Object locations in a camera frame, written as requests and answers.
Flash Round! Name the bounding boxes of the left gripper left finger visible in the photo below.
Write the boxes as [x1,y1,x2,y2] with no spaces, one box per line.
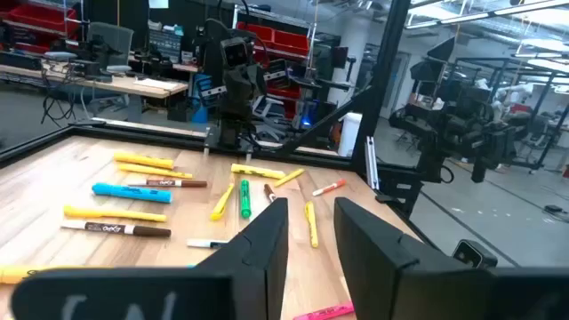
[195,197,289,320]

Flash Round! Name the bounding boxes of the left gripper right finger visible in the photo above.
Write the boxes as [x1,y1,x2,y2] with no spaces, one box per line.
[333,197,494,320]

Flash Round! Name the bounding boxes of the black dry erase marker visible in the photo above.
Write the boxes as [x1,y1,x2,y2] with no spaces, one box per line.
[186,238,229,250]

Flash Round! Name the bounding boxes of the slim yellow highlighter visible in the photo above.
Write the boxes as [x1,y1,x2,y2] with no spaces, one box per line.
[116,163,194,180]
[62,204,168,223]
[304,200,320,249]
[209,181,236,222]
[273,167,307,188]

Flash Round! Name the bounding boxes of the pink highlighter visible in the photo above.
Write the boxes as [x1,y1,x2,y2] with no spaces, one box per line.
[292,300,356,320]

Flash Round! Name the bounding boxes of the green highlighter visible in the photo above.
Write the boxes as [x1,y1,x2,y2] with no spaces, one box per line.
[239,179,252,220]

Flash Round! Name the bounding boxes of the thick yellow highlighter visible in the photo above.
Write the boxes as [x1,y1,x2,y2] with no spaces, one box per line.
[230,163,287,180]
[113,151,175,171]
[0,265,48,286]

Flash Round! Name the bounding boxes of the orange dry erase marker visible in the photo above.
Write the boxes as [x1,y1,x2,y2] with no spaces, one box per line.
[311,178,348,197]

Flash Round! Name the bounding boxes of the red storage bins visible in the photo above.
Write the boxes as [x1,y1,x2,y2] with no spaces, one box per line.
[236,21,311,58]
[0,3,80,37]

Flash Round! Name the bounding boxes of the silver aluminium bar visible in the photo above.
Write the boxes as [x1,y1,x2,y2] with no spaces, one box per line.
[364,135,381,192]

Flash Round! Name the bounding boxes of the wooden desk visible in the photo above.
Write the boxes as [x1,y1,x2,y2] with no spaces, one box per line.
[0,63,190,124]

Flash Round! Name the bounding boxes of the grey office chair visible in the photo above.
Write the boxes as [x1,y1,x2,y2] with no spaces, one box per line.
[86,21,135,76]

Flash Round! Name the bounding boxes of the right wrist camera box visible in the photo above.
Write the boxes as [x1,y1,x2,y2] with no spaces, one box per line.
[220,36,251,68]

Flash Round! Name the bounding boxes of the small black table camera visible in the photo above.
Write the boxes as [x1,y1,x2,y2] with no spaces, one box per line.
[452,238,499,270]

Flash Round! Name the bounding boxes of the black aluminium table frame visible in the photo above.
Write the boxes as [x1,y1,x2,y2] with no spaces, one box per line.
[0,0,454,223]

